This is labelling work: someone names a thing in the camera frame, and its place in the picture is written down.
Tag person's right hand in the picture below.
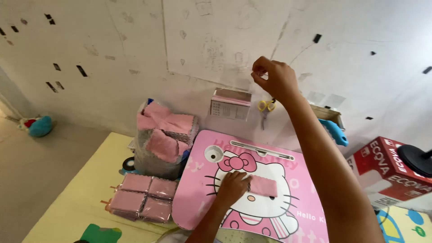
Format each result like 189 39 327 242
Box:
251 56 302 104

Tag person's left hand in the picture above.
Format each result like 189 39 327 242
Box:
215 170 253 207

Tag pink cloth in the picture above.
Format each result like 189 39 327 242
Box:
248 175 278 198

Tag pink cat print lap table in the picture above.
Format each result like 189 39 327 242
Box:
171 130 329 243

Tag small white open box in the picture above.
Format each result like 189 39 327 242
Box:
210 88 252 122

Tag wrapped pink cloth packet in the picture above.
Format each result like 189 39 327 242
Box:
120 173 153 193
140 197 173 223
148 178 178 200
107 190 146 214

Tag clear bag of pink cloths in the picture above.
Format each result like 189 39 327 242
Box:
134 99 200 180

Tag blue plastic tape dispenser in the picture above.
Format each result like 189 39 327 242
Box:
318 118 349 147

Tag small cardboard tray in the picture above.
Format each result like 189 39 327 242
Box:
310 104 345 131

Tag black tape roll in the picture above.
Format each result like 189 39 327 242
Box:
121 157 136 172

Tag red and white carton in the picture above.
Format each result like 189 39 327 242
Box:
347 136 432 207

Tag yellow play mat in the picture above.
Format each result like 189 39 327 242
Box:
22 132 432 243

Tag black round disc stand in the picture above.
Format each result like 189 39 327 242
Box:
396 144 432 178

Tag blue plush toy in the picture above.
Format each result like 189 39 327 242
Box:
18 115 53 137

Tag yellow handled scissors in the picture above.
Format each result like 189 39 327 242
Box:
257 99 277 131

